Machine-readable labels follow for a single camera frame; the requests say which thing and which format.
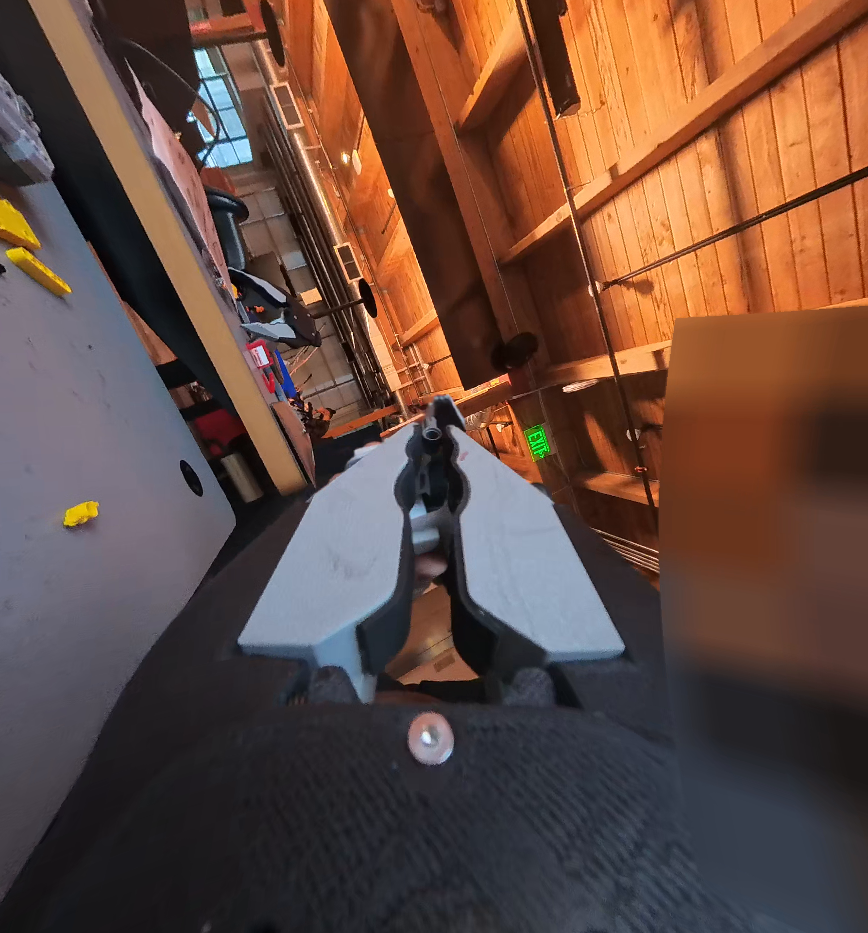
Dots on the black toy beam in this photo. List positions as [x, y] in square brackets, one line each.
[431, 466]

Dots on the yellow toy connector pin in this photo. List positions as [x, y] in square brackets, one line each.
[80, 514]

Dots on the white printed paper sheet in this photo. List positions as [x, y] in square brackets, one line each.
[179, 167]

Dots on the red white sign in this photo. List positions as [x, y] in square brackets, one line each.
[259, 355]

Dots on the black white tabletop device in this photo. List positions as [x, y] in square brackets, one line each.
[281, 313]

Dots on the black desk grommet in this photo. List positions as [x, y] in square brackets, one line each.
[192, 477]

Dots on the short yellow toy beam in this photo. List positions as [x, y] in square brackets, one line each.
[39, 271]

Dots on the black hanging speaker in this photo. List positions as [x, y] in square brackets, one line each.
[554, 51]

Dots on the grey toy battery box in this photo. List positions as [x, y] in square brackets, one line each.
[0, 109]

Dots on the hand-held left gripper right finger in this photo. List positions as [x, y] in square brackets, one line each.
[536, 576]

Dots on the paned window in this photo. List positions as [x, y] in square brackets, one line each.
[222, 109]

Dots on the metal ventilation duct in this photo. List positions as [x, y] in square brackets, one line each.
[317, 204]

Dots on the green exit sign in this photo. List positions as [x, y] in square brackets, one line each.
[538, 441]

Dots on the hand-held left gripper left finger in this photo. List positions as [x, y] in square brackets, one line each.
[324, 576]

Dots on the yellow edged table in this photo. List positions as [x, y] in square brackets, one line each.
[171, 240]

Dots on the person's right hand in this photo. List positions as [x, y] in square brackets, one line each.
[431, 566]

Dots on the grey desk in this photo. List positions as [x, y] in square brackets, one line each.
[77, 583]

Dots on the gold metal cylinder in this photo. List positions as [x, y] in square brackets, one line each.
[241, 477]

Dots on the black round bucket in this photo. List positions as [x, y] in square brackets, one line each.
[228, 219]

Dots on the yellow toy plate block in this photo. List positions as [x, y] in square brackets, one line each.
[0, 215]

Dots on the red plastic bin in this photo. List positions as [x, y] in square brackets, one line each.
[222, 431]

